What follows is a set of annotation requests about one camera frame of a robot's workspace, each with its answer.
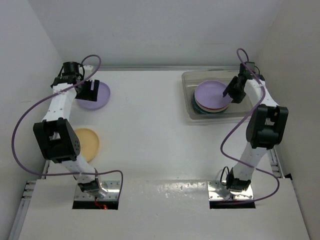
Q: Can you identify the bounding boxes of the purple plate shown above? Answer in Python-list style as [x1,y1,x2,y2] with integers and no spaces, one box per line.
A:
[194,80,232,110]
[76,81,111,110]

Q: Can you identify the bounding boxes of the pink plate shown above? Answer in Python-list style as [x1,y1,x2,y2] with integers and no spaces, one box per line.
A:
[194,102,229,113]

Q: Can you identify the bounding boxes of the teal scalloped plate back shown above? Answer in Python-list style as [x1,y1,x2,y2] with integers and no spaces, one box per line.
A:
[191,96,229,115]

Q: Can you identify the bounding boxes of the orange plate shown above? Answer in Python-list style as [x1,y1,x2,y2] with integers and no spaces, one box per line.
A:
[192,102,220,115]
[75,128,100,162]

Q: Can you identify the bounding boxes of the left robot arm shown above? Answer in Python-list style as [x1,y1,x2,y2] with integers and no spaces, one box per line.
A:
[33,62,103,198]

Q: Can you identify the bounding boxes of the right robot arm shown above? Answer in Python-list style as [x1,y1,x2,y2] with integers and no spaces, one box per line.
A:
[222,61,289,192]

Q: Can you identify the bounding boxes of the clear plastic bin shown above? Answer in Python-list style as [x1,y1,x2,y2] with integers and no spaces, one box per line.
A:
[181,70,254,125]

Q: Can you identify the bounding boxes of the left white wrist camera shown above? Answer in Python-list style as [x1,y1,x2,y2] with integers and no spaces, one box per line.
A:
[83,65,94,75]

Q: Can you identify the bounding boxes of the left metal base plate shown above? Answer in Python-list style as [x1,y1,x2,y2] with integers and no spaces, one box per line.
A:
[74,180,120,202]

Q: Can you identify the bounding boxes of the metal base plate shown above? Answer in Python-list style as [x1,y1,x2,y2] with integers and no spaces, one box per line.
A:
[74,180,120,202]
[207,180,254,202]

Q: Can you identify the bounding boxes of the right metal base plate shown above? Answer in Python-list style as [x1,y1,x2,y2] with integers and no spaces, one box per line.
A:
[207,180,254,202]

